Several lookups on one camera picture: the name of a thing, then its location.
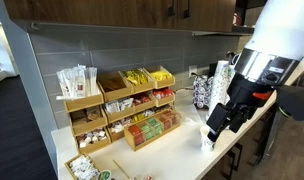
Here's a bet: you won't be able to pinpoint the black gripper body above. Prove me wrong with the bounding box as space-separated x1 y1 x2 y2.
226 73 277 110

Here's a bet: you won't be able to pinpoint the tall printed paper cup stack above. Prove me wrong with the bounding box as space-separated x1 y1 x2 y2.
207 59 231 117

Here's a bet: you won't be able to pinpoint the creamer cups pile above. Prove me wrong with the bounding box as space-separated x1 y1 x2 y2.
76 129 107 149

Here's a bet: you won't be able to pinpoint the dark lower cabinet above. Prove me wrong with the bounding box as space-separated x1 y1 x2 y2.
201 93 293 180

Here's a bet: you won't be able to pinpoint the wooden organizer bin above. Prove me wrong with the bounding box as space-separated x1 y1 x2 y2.
107 117 135 143
104 97 137 124
74 127 112 155
131 92 157 114
97 71 134 103
69 105 109 137
63 87 105 113
151 87 176 108
120 68 156 95
143 65 176 90

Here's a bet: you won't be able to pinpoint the wooden tea box clear lid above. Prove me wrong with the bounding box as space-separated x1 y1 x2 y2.
123 109 182 153

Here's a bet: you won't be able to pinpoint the red packets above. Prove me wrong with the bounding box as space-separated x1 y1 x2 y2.
133 93 152 106
153 87 174 100

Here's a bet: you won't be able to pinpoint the bright yellow sweetener packets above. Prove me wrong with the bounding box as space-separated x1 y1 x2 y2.
149 70 173 82

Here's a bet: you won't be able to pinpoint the yellow stick packets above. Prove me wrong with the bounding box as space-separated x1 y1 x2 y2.
124 69 149 87

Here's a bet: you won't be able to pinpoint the wooden stir stick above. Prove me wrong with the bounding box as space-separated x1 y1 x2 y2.
112 159 131 180

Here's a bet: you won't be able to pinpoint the white packets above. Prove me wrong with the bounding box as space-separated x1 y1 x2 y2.
105 97 134 115

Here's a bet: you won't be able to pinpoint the green round lid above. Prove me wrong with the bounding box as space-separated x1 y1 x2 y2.
97 169 113 180

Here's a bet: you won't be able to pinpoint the brown packets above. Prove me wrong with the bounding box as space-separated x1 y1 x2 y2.
70 106 104 125

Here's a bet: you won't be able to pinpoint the white sugar packet pile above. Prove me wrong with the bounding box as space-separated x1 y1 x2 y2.
69 155 100 180

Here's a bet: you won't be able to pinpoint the white wrapped stirrer bundle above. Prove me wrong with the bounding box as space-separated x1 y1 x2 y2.
55 64 99 101

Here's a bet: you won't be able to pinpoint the low wooden packet box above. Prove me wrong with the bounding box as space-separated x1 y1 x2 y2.
64 153 102 180

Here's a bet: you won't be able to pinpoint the wooden upper cabinet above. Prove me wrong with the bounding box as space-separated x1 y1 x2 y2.
3 0 237 33

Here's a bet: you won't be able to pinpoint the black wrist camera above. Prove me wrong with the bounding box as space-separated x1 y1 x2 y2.
206 102 234 135

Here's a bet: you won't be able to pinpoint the black wire coffee pod basket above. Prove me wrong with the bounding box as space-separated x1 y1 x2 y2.
192 74 215 110

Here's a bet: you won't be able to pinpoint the white wall outlet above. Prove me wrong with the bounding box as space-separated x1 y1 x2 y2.
188 64 198 79

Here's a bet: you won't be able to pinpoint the black cabinet handle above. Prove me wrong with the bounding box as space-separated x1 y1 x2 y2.
167 0 176 17
183 0 192 20

